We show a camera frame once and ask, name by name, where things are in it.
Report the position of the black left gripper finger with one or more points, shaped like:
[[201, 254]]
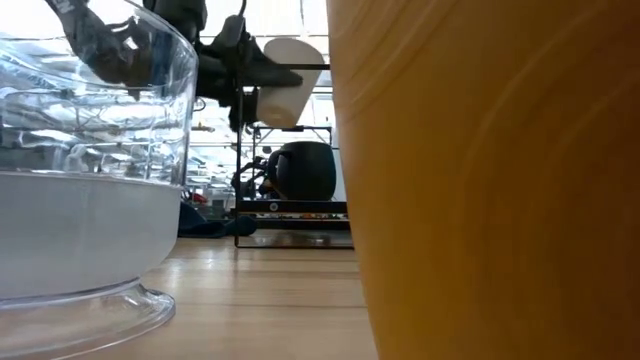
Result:
[[280, 78]]

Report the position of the beige plastic cup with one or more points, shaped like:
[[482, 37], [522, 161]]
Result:
[[290, 55]]

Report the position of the black mug yellow inside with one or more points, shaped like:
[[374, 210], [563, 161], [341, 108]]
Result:
[[305, 172]]

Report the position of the orange plastic cup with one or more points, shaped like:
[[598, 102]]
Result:
[[490, 190]]

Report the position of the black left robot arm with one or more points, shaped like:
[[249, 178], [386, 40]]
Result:
[[180, 15]]

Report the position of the navy blue cloth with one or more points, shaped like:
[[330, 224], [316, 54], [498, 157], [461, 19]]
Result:
[[215, 229]]

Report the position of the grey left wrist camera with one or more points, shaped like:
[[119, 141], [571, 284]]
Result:
[[232, 30]]

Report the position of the wooden shelf black metal frame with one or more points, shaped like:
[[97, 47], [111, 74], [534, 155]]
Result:
[[295, 206]]

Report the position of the black aluminium table frame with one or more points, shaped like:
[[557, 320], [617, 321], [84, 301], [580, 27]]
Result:
[[310, 224]]

